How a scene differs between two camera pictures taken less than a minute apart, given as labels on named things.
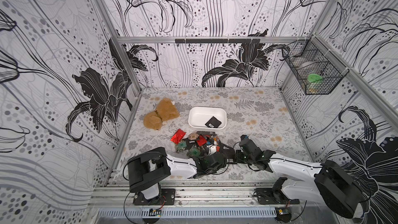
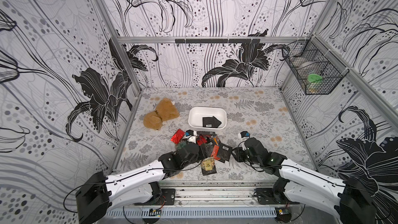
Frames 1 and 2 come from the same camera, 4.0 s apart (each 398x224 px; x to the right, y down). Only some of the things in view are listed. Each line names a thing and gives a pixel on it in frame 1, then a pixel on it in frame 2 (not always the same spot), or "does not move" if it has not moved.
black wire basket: [317, 69] does not move
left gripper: [222, 165] -> [202, 153]
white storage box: [198, 116] does not move
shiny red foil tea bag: [178, 136] does not move
